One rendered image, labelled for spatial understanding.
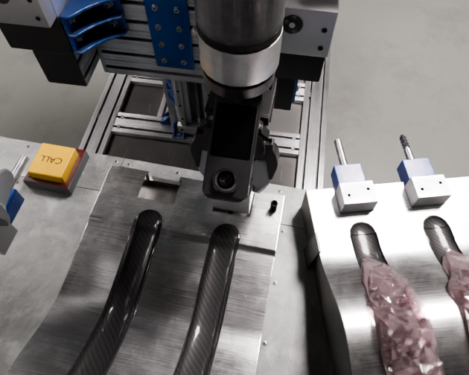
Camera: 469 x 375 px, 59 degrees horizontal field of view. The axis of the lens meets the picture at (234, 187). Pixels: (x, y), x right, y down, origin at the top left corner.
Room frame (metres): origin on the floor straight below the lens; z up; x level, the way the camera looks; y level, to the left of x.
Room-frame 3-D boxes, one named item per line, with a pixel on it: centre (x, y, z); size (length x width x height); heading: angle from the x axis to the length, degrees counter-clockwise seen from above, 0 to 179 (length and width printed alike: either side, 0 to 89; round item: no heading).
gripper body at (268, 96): (0.31, -0.01, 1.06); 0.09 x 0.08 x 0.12; 168
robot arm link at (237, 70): (0.31, 0.00, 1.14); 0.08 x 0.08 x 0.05
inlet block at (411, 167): (0.36, -0.28, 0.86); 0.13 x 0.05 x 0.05; 6
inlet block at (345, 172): (0.35, -0.17, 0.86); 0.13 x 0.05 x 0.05; 6
